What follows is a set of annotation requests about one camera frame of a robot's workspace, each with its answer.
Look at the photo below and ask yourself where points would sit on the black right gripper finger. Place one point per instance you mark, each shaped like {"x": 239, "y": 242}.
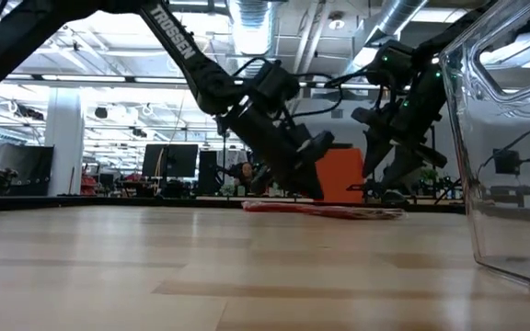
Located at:
{"x": 375, "y": 151}
{"x": 407, "y": 165}

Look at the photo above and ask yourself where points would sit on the monitor on arm mount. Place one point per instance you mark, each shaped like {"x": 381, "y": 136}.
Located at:
{"x": 506, "y": 162}

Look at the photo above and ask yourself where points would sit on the white square pillar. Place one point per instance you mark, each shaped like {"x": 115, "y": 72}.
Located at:
{"x": 65, "y": 147}

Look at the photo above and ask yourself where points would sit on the orange panel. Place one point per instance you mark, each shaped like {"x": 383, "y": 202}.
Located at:
{"x": 343, "y": 177}

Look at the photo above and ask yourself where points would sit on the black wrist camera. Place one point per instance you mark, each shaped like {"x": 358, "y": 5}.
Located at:
{"x": 276, "y": 83}
{"x": 391, "y": 62}

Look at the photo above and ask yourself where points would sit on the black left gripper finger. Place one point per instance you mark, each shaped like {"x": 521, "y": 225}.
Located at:
{"x": 320, "y": 142}
{"x": 308, "y": 179}

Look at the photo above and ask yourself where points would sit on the overhead light bar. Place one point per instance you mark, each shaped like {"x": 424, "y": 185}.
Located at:
{"x": 85, "y": 78}

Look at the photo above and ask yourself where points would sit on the green potted plant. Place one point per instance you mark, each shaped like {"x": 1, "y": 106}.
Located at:
{"x": 428, "y": 175}

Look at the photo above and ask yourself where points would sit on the black narrow monitor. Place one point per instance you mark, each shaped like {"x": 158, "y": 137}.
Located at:
{"x": 208, "y": 170}

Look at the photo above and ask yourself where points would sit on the clear plastic basket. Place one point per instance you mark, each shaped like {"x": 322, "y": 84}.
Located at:
{"x": 504, "y": 207}

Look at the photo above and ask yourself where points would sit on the red popcorn bag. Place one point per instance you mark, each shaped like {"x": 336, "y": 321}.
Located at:
{"x": 329, "y": 210}

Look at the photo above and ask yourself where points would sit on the silver slanted ventilation duct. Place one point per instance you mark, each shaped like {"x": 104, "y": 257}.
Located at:
{"x": 398, "y": 16}

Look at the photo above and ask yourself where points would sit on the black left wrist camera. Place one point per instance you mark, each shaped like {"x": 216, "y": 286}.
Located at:
{"x": 276, "y": 83}

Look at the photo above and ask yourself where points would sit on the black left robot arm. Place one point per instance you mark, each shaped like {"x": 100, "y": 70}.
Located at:
{"x": 182, "y": 50}

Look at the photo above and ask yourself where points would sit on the black computer monitor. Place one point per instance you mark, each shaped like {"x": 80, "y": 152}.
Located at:
{"x": 170, "y": 161}

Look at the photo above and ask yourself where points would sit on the black divider screen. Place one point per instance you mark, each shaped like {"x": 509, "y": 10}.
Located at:
{"x": 21, "y": 167}

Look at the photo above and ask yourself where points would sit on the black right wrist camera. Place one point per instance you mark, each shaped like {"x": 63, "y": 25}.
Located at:
{"x": 391, "y": 62}

